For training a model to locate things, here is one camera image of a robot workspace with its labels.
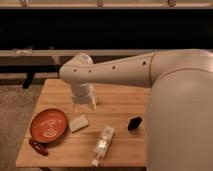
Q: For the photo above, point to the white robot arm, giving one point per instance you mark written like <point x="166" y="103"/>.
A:
<point x="179" y="114"/>

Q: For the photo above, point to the black eraser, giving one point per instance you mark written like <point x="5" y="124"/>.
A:
<point x="134" y="123"/>

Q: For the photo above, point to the beige sponge block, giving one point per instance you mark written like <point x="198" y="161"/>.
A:
<point x="78" y="123"/>

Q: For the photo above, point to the red chili pepper toy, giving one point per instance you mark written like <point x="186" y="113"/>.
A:
<point x="41" y="149"/>

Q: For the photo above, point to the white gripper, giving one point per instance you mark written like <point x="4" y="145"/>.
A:
<point x="83" y="94"/>

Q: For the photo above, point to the orange patterned plate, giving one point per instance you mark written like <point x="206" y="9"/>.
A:
<point x="48" y="125"/>

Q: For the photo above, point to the wooden table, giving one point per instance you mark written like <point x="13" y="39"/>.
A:
<point x="111" y="105"/>

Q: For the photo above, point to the white squeeze tube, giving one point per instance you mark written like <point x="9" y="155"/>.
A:
<point x="103" y="144"/>

